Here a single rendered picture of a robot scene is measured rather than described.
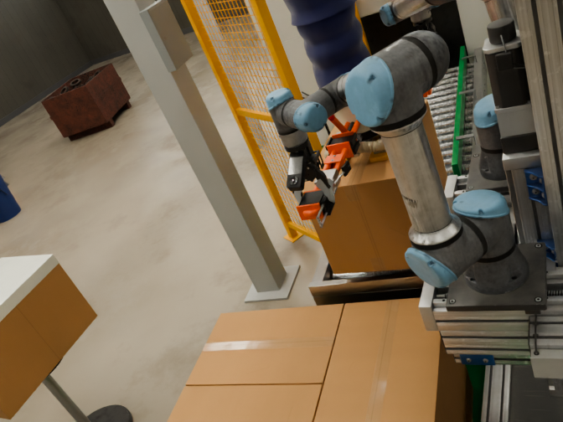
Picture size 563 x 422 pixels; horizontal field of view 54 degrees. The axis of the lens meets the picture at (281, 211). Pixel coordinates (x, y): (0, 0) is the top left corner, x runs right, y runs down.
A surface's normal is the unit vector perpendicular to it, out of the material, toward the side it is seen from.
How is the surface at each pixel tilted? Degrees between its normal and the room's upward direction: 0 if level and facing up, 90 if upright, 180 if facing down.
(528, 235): 90
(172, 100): 90
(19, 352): 90
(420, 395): 0
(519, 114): 90
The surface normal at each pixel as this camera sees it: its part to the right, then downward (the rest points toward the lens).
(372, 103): -0.83, 0.43
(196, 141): -0.28, 0.58
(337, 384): -0.36, -0.80
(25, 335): 0.85, -0.08
